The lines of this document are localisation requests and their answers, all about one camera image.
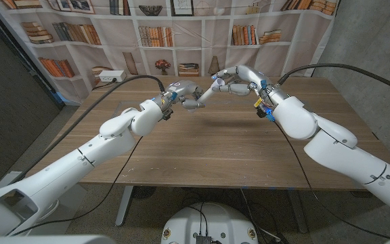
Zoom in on grey table leg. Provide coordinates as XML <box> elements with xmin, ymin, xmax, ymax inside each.
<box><xmin>288</xmin><ymin>189</ymin><xmax>308</xmax><ymax>234</ymax></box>
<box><xmin>115</xmin><ymin>185</ymin><xmax>135</xmax><ymax>227</ymax></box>

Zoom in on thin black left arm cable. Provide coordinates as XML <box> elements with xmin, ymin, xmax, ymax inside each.
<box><xmin>10</xmin><ymin>136</ymin><xmax>144</xmax><ymax>237</ymax></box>

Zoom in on black power strip cord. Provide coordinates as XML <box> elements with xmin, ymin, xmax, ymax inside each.
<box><xmin>91</xmin><ymin>77</ymin><xmax>118</xmax><ymax>92</ymax></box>

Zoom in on white PVC pipe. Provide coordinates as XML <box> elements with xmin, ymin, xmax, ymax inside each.
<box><xmin>196</xmin><ymin>86</ymin><xmax>220</xmax><ymax>105</ymax></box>

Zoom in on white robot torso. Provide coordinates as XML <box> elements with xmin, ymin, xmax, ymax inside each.
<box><xmin>160</xmin><ymin>202</ymin><xmax>259</xmax><ymax>244</ymax></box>

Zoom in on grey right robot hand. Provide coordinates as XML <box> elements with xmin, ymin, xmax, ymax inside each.
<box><xmin>211</xmin><ymin>64</ymin><xmax>274</xmax><ymax>98</ymax></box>

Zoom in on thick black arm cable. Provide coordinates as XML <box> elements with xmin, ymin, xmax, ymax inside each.
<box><xmin>10</xmin><ymin>74</ymin><xmax>167</xmax><ymax>184</ymax></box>
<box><xmin>276</xmin><ymin>62</ymin><xmax>390</xmax><ymax>99</ymax></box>

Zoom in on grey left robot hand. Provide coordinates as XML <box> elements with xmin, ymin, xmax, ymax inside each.
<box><xmin>159</xmin><ymin>80</ymin><xmax>207</xmax><ymax>115</ymax></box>

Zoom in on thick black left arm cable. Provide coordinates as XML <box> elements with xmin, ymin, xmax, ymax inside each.
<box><xmin>10</xmin><ymin>74</ymin><xmax>167</xmax><ymax>184</ymax></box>

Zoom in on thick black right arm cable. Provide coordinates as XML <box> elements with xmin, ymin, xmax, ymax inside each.
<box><xmin>276</xmin><ymin>62</ymin><xmax>390</xmax><ymax>99</ymax></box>

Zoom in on white power strip box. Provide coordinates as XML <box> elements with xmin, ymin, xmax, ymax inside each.
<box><xmin>98</xmin><ymin>70</ymin><xmax>127</xmax><ymax>83</ymax></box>

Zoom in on black round floor object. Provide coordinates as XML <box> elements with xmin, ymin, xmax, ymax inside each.
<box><xmin>133</xmin><ymin>186</ymin><xmax>158</xmax><ymax>201</ymax></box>

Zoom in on printed bookshelf backdrop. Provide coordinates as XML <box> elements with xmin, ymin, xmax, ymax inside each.
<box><xmin>0</xmin><ymin>0</ymin><xmax>340</xmax><ymax>106</ymax></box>

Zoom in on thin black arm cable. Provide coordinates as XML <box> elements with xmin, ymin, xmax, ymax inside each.
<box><xmin>275</xmin><ymin>121</ymin><xmax>390</xmax><ymax>240</ymax></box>
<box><xmin>10</xmin><ymin>136</ymin><xmax>144</xmax><ymax>237</ymax></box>

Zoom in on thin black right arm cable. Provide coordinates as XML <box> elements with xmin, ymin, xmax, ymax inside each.
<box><xmin>275</xmin><ymin>121</ymin><xmax>390</xmax><ymax>240</ymax></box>

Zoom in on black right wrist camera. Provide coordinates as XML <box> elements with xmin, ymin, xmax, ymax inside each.
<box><xmin>256</xmin><ymin>104</ymin><xmax>276</xmax><ymax>123</ymax></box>

